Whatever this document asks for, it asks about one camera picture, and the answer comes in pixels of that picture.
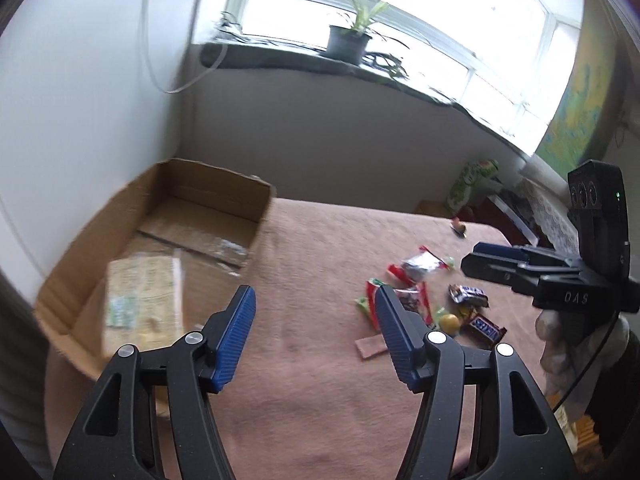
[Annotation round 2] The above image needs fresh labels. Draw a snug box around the Snickers bar brown wrapper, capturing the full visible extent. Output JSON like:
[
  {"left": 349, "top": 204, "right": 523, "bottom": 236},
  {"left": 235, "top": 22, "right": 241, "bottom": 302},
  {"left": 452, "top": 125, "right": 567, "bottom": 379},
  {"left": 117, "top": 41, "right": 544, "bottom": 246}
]
[{"left": 462, "top": 312, "right": 506, "bottom": 350}]

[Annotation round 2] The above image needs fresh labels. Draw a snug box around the red clear nut snack packet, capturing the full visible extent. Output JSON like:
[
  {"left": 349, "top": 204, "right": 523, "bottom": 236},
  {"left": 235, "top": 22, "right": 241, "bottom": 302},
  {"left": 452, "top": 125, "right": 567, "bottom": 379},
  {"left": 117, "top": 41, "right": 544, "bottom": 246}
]
[{"left": 363, "top": 278, "right": 433, "bottom": 330}]

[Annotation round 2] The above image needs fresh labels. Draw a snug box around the white gloved right hand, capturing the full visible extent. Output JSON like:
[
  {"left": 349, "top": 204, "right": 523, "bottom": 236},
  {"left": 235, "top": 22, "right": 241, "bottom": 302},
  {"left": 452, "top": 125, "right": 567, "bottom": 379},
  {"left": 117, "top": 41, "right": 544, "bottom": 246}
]
[{"left": 535, "top": 310, "right": 630, "bottom": 422}]

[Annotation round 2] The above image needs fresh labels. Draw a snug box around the yellow flat candy packet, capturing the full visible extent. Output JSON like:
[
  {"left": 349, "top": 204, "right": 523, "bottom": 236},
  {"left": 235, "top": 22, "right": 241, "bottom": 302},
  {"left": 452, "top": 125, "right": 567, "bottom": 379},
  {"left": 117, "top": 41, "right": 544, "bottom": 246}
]
[{"left": 458, "top": 304, "right": 476, "bottom": 321}]

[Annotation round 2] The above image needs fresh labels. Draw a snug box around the round brown candy on foil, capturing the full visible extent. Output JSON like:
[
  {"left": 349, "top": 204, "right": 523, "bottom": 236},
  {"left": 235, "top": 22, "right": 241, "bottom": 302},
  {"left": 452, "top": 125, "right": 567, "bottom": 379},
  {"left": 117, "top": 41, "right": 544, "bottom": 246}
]
[{"left": 450, "top": 218, "right": 466, "bottom": 237}]

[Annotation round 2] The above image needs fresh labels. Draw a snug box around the green white carton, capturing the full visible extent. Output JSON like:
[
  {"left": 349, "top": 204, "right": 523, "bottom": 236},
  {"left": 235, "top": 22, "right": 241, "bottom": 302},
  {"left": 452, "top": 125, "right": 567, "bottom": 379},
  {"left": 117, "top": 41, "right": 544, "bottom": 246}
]
[{"left": 444, "top": 159, "right": 499, "bottom": 214}]

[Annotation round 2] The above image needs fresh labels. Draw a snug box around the yellow ball candy green wrapper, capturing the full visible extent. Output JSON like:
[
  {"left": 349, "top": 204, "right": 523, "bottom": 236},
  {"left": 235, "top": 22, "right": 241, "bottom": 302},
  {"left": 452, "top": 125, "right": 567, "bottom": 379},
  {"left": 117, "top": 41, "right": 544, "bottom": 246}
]
[{"left": 433, "top": 307, "right": 462, "bottom": 337}]

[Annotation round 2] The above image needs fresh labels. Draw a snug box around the chocolate cake clear packet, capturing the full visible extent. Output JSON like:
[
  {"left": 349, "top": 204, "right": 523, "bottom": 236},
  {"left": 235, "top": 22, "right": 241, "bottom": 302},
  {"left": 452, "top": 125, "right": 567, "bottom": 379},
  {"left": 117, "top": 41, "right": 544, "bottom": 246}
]
[{"left": 386, "top": 246, "right": 450, "bottom": 286}]

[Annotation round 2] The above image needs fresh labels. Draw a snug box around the pale snack packet in box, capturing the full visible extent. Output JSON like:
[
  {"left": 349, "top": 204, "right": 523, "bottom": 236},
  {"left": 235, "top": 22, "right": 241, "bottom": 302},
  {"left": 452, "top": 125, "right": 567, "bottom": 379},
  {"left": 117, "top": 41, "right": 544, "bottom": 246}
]
[{"left": 101, "top": 252, "right": 183, "bottom": 359}]

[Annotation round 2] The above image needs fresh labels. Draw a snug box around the small green candy packet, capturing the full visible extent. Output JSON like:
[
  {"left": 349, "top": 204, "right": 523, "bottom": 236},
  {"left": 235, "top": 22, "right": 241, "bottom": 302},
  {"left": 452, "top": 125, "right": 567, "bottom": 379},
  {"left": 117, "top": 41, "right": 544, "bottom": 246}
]
[{"left": 355, "top": 297, "right": 372, "bottom": 322}]

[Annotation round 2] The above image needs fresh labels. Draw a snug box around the open cardboard box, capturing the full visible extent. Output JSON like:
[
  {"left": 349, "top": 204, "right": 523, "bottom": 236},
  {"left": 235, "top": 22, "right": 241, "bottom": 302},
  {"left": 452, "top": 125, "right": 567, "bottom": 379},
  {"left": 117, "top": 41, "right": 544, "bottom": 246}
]
[{"left": 35, "top": 159, "right": 276, "bottom": 379}]

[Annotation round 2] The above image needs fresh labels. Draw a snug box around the potted green plant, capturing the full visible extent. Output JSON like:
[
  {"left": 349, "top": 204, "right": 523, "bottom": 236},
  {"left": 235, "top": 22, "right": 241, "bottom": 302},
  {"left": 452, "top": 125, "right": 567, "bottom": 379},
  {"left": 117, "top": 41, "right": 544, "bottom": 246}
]
[{"left": 322, "top": 0, "right": 408, "bottom": 66}]

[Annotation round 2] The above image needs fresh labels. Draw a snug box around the black camera box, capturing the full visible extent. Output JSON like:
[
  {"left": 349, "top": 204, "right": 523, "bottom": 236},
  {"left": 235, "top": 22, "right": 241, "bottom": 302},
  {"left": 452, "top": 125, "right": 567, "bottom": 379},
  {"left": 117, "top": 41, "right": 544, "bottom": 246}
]
[{"left": 567, "top": 159, "right": 630, "bottom": 280}]

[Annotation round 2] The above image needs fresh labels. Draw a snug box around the yellow green wall map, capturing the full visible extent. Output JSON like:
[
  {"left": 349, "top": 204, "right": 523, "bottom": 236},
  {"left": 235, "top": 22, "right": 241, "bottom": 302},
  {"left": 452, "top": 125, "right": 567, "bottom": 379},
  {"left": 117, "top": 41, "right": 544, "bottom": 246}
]
[{"left": 535, "top": 25, "right": 622, "bottom": 178}]

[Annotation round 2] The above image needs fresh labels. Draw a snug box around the white wall cable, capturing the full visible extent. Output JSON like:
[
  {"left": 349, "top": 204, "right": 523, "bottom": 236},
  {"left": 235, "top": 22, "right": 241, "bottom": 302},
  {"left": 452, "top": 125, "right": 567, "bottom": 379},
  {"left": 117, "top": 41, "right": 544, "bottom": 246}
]
[{"left": 138, "top": 0, "right": 229, "bottom": 96}]

